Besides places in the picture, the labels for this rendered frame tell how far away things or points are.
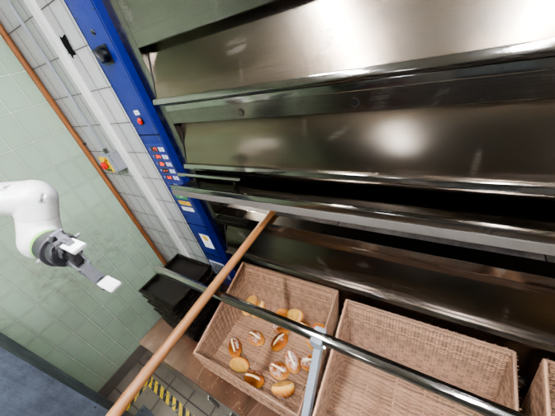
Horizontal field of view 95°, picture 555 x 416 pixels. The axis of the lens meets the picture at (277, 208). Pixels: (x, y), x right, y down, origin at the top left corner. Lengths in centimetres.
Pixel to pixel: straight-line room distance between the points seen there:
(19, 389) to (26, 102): 130
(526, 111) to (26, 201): 121
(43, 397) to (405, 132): 163
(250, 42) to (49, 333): 192
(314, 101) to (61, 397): 154
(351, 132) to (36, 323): 193
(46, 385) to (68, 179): 103
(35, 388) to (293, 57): 152
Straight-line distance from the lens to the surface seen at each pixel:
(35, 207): 98
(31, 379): 153
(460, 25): 64
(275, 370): 133
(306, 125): 79
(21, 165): 186
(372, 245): 94
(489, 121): 72
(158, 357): 86
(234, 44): 84
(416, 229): 66
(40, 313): 207
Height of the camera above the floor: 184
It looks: 34 degrees down
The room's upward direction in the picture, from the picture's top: 16 degrees counter-clockwise
